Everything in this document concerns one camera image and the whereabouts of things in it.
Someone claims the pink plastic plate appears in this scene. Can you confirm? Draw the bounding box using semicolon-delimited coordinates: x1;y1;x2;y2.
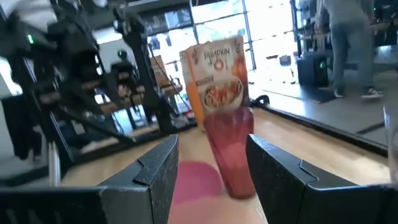
172;161;223;206

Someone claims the pumpkin cereal box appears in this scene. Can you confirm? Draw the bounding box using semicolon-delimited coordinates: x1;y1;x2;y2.
179;35;251;131

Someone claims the red translucent plastic cup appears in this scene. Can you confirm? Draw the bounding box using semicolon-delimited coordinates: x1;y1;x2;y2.
203;107;257;200

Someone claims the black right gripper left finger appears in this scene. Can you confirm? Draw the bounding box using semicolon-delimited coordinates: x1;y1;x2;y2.
0;134;180;224

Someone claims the black box with green light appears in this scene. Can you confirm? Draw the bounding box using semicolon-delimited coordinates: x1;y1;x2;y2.
297;51;330;88

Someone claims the black background robot stand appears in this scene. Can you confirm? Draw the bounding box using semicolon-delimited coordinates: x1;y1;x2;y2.
111;6;178;133

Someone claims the person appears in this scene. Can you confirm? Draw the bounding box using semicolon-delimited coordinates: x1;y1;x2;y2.
317;0;385;100

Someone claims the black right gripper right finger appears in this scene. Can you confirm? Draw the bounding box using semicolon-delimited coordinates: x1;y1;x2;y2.
245;133;398;224

